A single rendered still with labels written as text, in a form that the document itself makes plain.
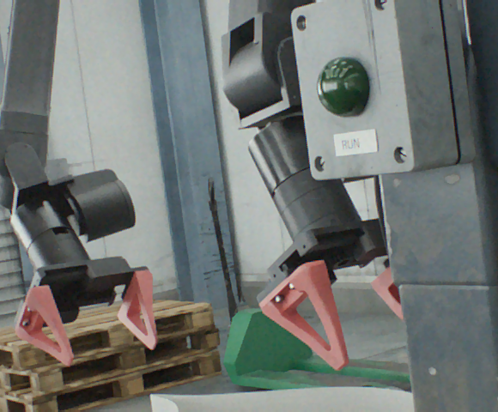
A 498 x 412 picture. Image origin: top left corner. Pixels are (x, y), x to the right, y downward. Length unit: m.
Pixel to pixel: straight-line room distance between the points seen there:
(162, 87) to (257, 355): 3.80
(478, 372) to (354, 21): 0.19
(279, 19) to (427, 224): 0.36
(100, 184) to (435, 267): 0.72
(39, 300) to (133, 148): 8.25
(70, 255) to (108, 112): 8.10
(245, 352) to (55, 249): 5.03
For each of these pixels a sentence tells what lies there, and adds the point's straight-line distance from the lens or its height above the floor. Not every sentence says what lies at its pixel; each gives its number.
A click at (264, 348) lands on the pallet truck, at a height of 0.19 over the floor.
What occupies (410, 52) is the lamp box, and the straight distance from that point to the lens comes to 0.55.
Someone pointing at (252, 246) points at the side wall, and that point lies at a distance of 9.25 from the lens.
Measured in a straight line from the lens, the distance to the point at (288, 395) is 1.08.
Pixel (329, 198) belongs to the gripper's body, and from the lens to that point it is 0.89.
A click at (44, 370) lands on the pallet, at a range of 6.11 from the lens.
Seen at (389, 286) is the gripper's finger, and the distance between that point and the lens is 0.94.
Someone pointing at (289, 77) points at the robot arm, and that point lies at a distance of 0.90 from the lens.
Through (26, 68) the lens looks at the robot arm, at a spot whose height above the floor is 1.39.
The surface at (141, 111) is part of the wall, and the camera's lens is 9.45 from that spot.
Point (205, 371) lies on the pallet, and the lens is 6.65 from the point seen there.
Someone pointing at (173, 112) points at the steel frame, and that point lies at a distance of 9.49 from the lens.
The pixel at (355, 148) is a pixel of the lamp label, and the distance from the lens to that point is 0.57.
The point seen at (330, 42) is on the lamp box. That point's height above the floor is 1.31.
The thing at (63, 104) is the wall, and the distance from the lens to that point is 9.09.
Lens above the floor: 1.26
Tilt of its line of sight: 3 degrees down
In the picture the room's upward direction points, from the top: 8 degrees counter-clockwise
